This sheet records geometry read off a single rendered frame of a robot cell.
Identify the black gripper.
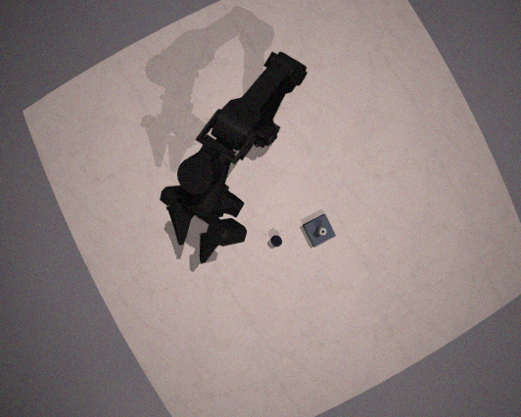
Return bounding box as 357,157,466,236
160,182,247,263

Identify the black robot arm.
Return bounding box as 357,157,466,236
177,52,307,217

